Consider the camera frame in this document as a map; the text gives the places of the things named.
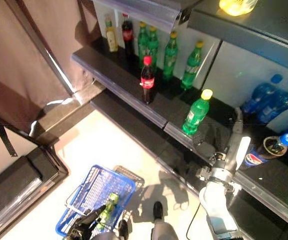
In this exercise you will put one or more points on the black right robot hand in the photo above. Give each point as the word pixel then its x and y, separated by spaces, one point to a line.
pixel 214 140

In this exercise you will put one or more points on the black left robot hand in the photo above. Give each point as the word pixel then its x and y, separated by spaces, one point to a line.
pixel 83 222

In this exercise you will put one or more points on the blue plastic shopping basket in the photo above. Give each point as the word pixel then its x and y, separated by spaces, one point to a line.
pixel 96 185

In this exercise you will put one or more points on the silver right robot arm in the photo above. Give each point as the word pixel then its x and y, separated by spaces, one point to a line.
pixel 216 200

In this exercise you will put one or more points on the yellow-green drink bottle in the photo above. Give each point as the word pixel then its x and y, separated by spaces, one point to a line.
pixel 108 207

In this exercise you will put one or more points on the silver left robot leg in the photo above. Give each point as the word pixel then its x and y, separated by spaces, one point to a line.
pixel 123 230

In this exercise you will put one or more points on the silver robot leg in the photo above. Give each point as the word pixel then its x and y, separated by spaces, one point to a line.
pixel 123 230
pixel 161 230

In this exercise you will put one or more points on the black side display base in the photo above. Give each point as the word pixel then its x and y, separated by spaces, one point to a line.
pixel 13 190

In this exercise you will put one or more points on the silver right robot leg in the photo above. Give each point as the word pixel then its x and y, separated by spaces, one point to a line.
pixel 161 230

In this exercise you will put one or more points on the black base shelf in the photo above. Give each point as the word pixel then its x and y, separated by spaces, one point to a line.
pixel 133 130

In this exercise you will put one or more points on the Coca-Cola bottle red cap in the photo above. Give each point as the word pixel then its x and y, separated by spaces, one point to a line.
pixel 128 35
pixel 148 82

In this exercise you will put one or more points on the black end plinth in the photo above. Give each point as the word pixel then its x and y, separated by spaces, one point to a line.
pixel 58 120

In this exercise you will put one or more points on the large yellow tea bottle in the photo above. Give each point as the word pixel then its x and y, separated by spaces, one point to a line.
pixel 236 6

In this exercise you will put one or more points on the small yellow tea bottle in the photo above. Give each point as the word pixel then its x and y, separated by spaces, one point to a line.
pixel 111 37

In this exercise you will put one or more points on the brown curtain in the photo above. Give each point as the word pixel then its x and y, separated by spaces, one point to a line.
pixel 21 50

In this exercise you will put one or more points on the black shelf board clear rail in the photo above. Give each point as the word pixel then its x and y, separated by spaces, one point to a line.
pixel 146 12
pixel 266 180
pixel 113 75

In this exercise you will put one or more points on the black shelf board without rail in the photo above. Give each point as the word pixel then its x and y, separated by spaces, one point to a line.
pixel 246 35

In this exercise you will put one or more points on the black metal frame post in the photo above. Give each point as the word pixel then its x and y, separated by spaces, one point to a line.
pixel 42 47

